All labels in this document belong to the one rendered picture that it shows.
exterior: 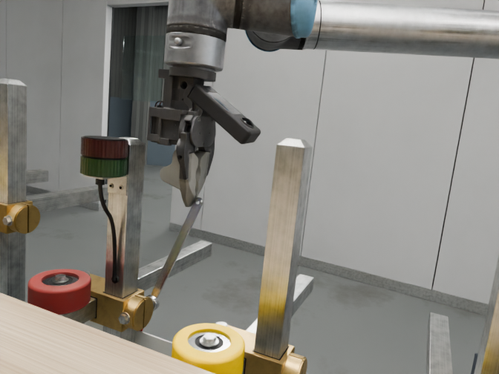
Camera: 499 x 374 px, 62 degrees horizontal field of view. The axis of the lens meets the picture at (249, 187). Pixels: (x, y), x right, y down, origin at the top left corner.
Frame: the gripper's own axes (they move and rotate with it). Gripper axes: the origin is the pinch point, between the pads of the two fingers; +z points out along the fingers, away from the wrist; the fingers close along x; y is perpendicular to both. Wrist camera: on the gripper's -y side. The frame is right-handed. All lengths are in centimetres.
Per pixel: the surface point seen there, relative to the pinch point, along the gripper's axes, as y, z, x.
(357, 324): -11, 101, -185
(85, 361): -5.7, 11.5, 27.3
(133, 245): 4.9, 6.9, 7.8
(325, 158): 41, 11, -261
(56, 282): 10.2, 11.1, 16.8
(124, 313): 3.6, 16.4, 10.4
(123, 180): 5.6, -3.1, 10.0
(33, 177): 59, 8, -19
